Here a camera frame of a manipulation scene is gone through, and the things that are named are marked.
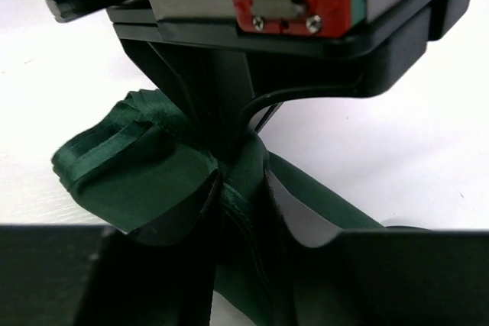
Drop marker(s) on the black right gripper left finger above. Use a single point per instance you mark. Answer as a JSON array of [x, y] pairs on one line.
[[114, 276]]

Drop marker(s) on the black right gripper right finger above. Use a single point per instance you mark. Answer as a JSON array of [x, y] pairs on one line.
[[327, 275]]

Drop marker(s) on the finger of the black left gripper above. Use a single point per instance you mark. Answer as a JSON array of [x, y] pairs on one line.
[[178, 72], [238, 79]]

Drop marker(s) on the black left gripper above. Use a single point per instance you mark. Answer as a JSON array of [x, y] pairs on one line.
[[364, 61]]

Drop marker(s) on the green cloth napkin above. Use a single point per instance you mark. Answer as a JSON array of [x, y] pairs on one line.
[[226, 227]]

